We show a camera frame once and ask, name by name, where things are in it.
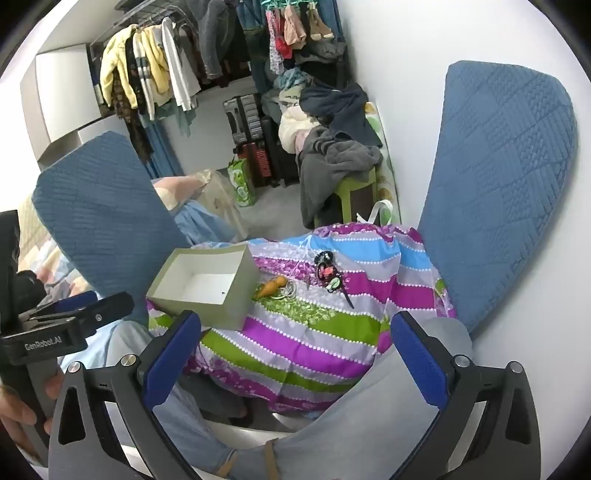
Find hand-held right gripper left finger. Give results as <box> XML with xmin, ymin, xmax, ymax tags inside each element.
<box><xmin>48</xmin><ymin>310</ymin><xmax>202</xmax><ymax>480</ymax></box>

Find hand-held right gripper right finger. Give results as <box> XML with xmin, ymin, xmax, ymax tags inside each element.
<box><xmin>390</xmin><ymin>310</ymin><xmax>542</xmax><ymax>480</ymax></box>

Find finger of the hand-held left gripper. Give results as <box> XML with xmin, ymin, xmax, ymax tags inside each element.
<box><xmin>34</xmin><ymin>291</ymin><xmax>100</xmax><ymax>319</ymax></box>
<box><xmin>18</xmin><ymin>292</ymin><xmax>136</xmax><ymax>340</ymax></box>

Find green cardboard box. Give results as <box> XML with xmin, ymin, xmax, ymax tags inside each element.
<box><xmin>146</xmin><ymin>244</ymin><xmax>262</xmax><ymax>332</ymax></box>

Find person's left hand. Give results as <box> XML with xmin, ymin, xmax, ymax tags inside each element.
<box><xmin>0</xmin><ymin>370</ymin><xmax>65</xmax><ymax>459</ymax></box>

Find blue quilted cushion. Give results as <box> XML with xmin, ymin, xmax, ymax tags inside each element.
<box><xmin>32</xmin><ymin>130</ymin><xmax>192</xmax><ymax>324</ymax></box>
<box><xmin>418</xmin><ymin>60</ymin><xmax>578</xmax><ymax>335</ymax></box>

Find colourful striped blanket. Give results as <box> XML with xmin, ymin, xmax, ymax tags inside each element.
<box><xmin>145</xmin><ymin>223</ymin><xmax>458</xmax><ymax>414</ymax></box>

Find light blue cloth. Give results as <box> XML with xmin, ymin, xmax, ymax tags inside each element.
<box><xmin>173</xmin><ymin>203</ymin><xmax>236</xmax><ymax>247</ymax></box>

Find carrot-shaped hair clip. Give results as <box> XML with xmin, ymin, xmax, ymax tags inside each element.
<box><xmin>255</xmin><ymin>277</ymin><xmax>289</xmax><ymax>299</ymax></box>

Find pink cream pillow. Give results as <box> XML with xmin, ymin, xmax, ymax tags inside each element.
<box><xmin>152</xmin><ymin>175</ymin><xmax>206</xmax><ymax>208</ymax></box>

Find black hair band accessory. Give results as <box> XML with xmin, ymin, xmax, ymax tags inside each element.
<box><xmin>314</xmin><ymin>250</ymin><xmax>355</xmax><ymax>309</ymax></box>

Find beige floral fabric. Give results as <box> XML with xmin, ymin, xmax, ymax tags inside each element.
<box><xmin>194</xmin><ymin>170</ymin><xmax>250</xmax><ymax>241</ymax></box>

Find blue curtain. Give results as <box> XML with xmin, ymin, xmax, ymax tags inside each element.
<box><xmin>143</xmin><ymin>120</ymin><xmax>185</xmax><ymax>176</ymax></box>

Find green plastic stool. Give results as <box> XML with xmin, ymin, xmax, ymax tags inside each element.
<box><xmin>314</xmin><ymin>168</ymin><xmax>379</xmax><ymax>227</ymax></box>

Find floral mat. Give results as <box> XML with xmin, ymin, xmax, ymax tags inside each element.
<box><xmin>365</xmin><ymin>102</ymin><xmax>402</xmax><ymax>227</ymax></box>

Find dark plaid garment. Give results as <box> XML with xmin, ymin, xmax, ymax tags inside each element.
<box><xmin>113</xmin><ymin>69</ymin><xmax>153</xmax><ymax>158</ymax></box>

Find green shopping bag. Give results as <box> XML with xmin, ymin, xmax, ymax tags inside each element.
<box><xmin>227</xmin><ymin>157</ymin><xmax>257</xmax><ymax>207</ymax></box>

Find red suitcase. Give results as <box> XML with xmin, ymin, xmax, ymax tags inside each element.
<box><xmin>235</xmin><ymin>142</ymin><xmax>271</xmax><ymax>185</ymax></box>

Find white cabinet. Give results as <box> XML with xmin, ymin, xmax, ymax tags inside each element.
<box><xmin>21</xmin><ymin>44</ymin><xmax>125</xmax><ymax>158</ymax></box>

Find grey suitcase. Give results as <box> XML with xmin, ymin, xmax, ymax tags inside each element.
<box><xmin>223</xmin><ymin>93</ymin><xmax>264</xmax><ymax>148</ymax></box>

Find yellow jacket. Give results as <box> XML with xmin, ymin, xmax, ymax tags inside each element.
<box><xmin>141</xmin><ymin>23</ymin><xmax>171</xmax><ymax>93</ymax></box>
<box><xmin>100</xmin><ymin>25</ymin><xmax>139</xmax><ymax>109</ymax></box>

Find white shirt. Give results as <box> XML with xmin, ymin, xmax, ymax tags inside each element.
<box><xmin>161</xmin><ymin>18</ymin><xmax>201</xmax><ymax>112</ymax></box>

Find cream cloth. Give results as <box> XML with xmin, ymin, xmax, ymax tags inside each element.
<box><xmin>278</xmin><ymin>105</ymin><xmax>319</xmax><ymax>153</ymax></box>

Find navy blue garment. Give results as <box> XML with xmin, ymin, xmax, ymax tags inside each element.
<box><xmin>299</xmin><ymin>82</ymin><xmax>384</xmax><ymax>148</ymax></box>

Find grey denim jacket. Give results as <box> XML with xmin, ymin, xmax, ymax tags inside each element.
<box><xmin>198</xmin><ymin>0</ymin><xmax>241</xmax><ymax>86</ymax></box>

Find hanging pink small clothes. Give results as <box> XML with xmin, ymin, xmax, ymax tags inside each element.
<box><xmin>265</xmin><ymin>0</ymin><xmax>335</xmax><ymax>61</ymax></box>

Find white bag handles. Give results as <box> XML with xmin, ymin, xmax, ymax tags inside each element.
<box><xmin>355</xmin><ymin>200</ymin><xmax>393</xmax><ymax>227</ymax></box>

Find wire clothes rack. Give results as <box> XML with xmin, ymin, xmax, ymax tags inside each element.
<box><xmin>90</xmin><ymin>0</ymin><xmax>195</xmax><ymax>47</ymax></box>

